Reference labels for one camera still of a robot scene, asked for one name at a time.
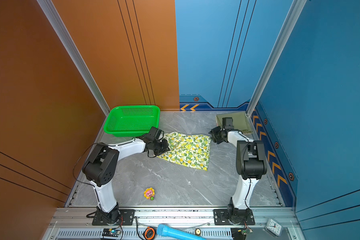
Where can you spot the olive green skirt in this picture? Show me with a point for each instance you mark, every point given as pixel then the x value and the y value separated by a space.
pixel 240 121

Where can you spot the orange black tape measure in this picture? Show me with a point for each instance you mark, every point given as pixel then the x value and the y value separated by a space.
pixel 149 233

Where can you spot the green circuit board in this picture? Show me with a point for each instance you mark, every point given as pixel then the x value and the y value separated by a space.
pixel 245 231
pixel 111 233

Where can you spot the small white alarm clock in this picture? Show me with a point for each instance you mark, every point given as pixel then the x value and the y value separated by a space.
pixel 274 227

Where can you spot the left green circuit board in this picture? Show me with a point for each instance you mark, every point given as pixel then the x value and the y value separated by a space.
pixel 111 233

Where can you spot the blue cylindrical flashlight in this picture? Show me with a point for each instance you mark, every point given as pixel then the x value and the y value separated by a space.
pixel 166 231

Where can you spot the yellow flower toy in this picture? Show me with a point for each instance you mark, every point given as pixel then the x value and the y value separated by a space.
pixel 149 194

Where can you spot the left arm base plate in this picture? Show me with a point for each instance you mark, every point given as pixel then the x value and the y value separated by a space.
pixel 129 216

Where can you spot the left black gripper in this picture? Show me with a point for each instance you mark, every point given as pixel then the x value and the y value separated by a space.
pixel 166 148

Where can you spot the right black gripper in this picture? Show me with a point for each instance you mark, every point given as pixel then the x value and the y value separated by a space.
pixel 213 132

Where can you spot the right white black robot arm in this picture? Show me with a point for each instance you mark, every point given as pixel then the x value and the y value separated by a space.
pixel 251 165

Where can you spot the yellow green patterned skirt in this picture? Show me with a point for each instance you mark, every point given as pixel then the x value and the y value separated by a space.
pixel 192 151

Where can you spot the green plastic basket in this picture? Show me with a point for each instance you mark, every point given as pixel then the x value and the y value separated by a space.
pixel 132 121

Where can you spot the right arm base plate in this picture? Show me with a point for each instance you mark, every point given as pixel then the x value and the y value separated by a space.
pixel 236 217

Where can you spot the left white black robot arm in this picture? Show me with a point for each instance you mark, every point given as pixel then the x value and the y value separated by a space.
pixel 100 168

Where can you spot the right green circuit board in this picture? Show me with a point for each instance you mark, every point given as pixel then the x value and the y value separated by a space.
pixel 245 231

